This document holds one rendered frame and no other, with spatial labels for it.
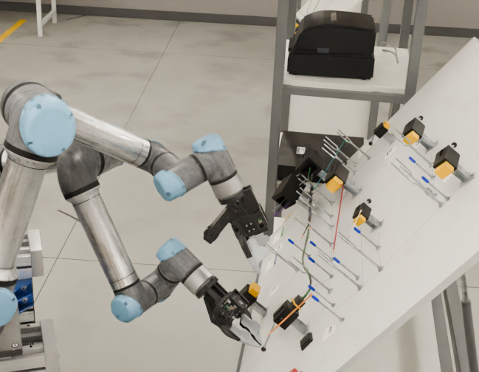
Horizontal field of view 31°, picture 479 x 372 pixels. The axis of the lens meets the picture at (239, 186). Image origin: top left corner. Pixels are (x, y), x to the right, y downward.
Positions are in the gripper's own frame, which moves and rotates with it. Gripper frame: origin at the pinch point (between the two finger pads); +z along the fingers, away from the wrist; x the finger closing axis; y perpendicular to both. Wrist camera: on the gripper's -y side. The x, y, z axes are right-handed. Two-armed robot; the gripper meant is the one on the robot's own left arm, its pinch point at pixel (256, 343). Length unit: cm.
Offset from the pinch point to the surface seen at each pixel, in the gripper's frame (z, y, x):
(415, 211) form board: 5, 33, 42
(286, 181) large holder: -31, -28, 61
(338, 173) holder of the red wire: -19, -3, 60
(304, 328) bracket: 6.1, 7.9, 8.9
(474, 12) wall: -90, -424, 641
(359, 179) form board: -14, -12, 70
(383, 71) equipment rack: -37, -23, 121
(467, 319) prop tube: 31, 38, 25
